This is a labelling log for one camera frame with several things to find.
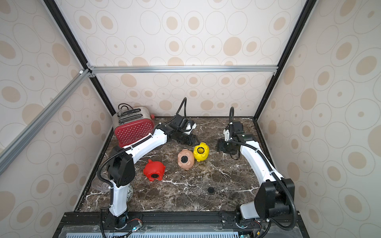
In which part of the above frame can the pink piggy bank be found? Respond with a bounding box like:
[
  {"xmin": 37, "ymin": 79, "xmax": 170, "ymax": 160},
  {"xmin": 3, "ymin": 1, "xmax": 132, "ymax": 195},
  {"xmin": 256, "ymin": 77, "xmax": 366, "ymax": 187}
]
[{"xmin": 178, "ymin": 149, "xmax": 194, "ymax": 170}]

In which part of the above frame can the yellow piggy bank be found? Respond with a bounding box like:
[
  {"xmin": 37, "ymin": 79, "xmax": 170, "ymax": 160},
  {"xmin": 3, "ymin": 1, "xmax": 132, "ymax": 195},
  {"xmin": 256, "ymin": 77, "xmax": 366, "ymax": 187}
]
[{"xmin": 193, "ymin": 142, "xmax": 210, "ymax": 162}]

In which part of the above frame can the red piggy bank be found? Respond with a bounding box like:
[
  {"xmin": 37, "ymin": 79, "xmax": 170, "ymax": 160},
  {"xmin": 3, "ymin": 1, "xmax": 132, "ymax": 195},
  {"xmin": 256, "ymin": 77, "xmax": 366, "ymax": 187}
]
[{"xmin": 143, "ymin": 159, "xmax": 166, "ymax": 181}]

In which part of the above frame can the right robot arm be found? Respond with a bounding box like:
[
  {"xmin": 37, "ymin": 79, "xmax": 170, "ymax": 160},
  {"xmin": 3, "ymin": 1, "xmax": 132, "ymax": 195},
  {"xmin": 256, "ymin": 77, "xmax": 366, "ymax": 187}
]
[{"xmin": 217, "ymin": 121, "xmax": 297, "ymax": 231}]

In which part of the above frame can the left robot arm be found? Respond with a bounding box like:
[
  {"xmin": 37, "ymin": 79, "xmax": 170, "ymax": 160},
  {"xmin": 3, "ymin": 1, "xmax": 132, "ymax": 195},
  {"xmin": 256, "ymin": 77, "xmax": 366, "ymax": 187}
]
[{"xmin": 97, "ymin": 115, "xmax": 198, "ymax": 217}]

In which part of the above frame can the red metal toaster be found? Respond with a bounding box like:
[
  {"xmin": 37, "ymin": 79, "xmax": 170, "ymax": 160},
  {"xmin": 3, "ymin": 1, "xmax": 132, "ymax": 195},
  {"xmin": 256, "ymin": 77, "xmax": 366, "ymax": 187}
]
[{"xmin": 112, "ymin": 103, "xmax": 155, "ymax": 147}]

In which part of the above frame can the speckled stone egg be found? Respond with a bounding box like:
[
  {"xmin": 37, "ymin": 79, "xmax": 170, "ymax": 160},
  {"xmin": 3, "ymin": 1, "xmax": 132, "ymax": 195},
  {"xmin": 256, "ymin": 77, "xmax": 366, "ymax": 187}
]
[{"xmin": 127, "ymin": 184, "xmax": 134, "ymax": 202}]

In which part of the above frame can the clear glass cup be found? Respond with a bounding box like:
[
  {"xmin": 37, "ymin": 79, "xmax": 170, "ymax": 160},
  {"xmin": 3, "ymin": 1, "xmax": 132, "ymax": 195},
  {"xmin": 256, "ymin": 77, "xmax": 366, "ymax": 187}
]
[{"xmin": 91, "ymin": 177, "xmax": 110, "ymax": 193}]

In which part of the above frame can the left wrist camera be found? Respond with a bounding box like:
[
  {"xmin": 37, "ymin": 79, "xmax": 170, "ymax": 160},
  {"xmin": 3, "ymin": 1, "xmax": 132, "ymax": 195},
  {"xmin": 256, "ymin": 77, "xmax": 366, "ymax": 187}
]
[{"xmin": 185, "ymin": 121, "xmax": 196, "ymax": 132}]

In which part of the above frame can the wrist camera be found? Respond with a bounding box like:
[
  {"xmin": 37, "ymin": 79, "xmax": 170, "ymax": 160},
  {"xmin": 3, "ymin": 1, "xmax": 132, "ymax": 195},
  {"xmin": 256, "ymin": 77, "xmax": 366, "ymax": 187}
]
[
  {"xmin": 185, "ymin": 121, "xmax": 196, "ymax": 132},
  {"xmin": 223, "ymin": 129, "xmax": 230, "ymax": 141}
]

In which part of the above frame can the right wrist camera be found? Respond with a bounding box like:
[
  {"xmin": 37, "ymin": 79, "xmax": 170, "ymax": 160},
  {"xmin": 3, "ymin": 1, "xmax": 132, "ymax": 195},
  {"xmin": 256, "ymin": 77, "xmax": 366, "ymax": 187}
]
[{"xmin": 223, "ymin": 129, "xmax": 230, "ymax": 141}]

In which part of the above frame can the horizontal aluminium rail back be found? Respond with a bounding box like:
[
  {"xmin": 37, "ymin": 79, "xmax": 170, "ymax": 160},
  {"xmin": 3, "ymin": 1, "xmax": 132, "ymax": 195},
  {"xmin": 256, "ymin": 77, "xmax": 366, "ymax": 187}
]
[{"xmin": 90, "ymin": 65, "xmax": 278, "ymax": 73}]

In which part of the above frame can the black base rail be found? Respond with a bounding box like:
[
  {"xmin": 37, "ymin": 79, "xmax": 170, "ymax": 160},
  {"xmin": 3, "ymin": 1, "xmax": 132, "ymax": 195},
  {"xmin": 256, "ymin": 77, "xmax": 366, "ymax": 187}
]
[{"xmin": 53, "ymin": 210, "xmax": 309, "ymax": 238}]

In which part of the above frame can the diagonal aluminium rail left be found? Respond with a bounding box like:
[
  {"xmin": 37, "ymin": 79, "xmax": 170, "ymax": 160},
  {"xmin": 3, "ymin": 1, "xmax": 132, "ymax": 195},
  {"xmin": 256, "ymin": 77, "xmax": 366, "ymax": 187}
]
[{"xmin": 1, "ymin": 69, "xmax": 90, "ymax": 173}]

